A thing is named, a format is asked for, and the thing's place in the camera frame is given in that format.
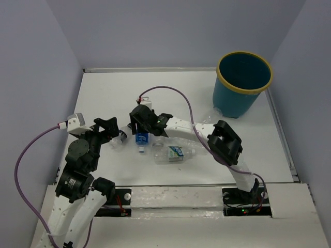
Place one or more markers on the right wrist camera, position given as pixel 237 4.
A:
pixel 145 101

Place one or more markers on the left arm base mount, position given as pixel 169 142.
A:
pixel 118 200

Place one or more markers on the clear crumpled plastic bottle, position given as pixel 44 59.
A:
pixel 193 145

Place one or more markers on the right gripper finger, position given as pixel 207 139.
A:
pixel 145 127
pixel 134 125

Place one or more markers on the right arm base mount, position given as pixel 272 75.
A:
pixel 241 203

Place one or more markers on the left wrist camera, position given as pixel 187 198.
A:
pixel 76 124

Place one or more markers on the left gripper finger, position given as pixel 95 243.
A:
pixel 109 126
pixel 114 139

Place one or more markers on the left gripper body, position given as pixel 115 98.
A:
pixel 99 137

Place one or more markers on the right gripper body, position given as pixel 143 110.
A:
pixel 152 110

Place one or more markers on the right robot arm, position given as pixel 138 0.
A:
pixel 220 139

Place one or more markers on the clear plastic jar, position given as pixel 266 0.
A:
pixel 158 141

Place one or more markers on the blue label plastic bottle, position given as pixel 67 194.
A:
pixel 142 141

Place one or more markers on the green label plastic bottle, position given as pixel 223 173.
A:
pixel 172 154

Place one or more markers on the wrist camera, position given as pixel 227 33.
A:
pixel 76 124
pixel 145 101

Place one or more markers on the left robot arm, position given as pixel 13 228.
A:
pixel 78 195

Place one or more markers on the black label small bottle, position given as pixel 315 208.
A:
pixel 124 136

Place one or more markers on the blue bin yellow rim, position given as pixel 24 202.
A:
pixel 240 78

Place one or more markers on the clear slim plastic bottle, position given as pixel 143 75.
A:
pixel 212 116

